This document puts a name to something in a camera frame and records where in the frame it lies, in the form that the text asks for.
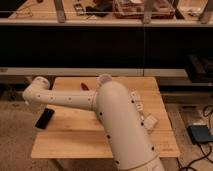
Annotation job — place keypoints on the blue foot pedal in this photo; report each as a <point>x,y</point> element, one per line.
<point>199,134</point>

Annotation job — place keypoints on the white small box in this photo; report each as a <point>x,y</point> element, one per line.
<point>150,122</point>

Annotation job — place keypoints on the wooden table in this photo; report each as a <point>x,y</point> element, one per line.
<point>78,133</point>

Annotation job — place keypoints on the black rectangular eraser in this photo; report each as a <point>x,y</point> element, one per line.
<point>44,118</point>

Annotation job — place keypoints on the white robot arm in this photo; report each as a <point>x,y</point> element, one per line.
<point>116,109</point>

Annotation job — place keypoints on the basket of items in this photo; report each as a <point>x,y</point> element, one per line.
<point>161,9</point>

